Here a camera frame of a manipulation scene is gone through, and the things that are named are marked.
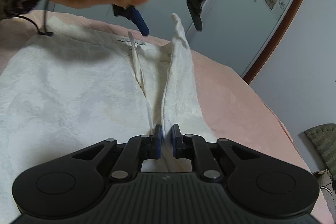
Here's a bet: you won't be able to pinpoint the white floral wardrobe door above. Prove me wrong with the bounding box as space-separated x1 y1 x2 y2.
167 0 313 77

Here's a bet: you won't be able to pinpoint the brown wooden wardrobe frame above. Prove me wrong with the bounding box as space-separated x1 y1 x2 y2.
243 0 303 84

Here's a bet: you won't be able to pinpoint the crumpled white bedding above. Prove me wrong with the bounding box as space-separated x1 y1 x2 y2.
313 169 336 222

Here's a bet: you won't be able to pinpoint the black wrist strap cord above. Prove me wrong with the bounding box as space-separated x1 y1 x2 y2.
11 0 55 38

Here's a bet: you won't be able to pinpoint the olive tufted headboard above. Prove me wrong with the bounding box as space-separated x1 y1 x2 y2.
304 123 336 180

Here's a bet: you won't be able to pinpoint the white patterned pants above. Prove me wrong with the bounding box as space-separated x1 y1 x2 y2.
1 14 215 223

